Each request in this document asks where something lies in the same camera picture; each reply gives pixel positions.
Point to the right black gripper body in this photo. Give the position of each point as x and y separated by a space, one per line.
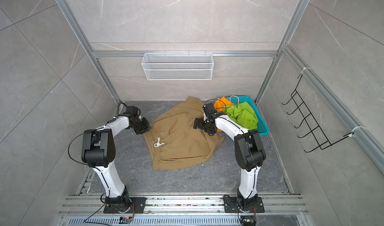
205 126

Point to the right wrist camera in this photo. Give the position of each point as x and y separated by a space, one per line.
209 109

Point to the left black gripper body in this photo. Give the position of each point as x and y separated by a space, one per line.
141 126

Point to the yellow black connector right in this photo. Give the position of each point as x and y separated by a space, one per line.
247 221

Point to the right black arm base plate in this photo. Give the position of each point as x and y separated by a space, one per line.
239 204

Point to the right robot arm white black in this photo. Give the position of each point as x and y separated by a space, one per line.
250 155

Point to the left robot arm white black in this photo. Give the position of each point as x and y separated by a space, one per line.
99 152

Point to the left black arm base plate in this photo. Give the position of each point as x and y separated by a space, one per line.
124 206

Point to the lime green shorts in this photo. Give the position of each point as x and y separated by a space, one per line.
244 115

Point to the khaki tan shorts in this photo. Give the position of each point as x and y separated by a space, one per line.
172 141

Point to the orange shorts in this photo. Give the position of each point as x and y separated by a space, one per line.
225 108

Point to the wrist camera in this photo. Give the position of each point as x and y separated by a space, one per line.
133 111
209 109

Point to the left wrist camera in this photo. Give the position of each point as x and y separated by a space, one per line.
133 111

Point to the black wire hook rack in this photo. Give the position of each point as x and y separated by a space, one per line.
315 130

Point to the small green circuit board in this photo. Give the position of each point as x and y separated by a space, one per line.
125 220

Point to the aluminium frame rail front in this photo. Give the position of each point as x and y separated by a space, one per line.
204 204

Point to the white wire mesh basket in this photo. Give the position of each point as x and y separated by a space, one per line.
178 66

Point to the teal plastic basket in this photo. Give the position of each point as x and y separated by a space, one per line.
261 125

